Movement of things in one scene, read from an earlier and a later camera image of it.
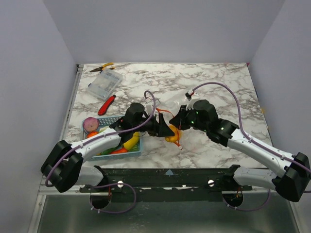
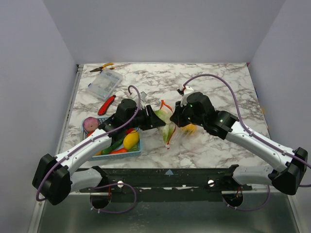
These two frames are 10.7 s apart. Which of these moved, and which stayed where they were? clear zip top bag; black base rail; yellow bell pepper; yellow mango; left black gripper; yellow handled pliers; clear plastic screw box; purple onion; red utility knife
Moved: left black gripper; yellow bell pepper; clear zip top bag
Stayed: yellow handled pliers; yellow mango; purple onion; clear plastic screw box; red utility knife; black base rail
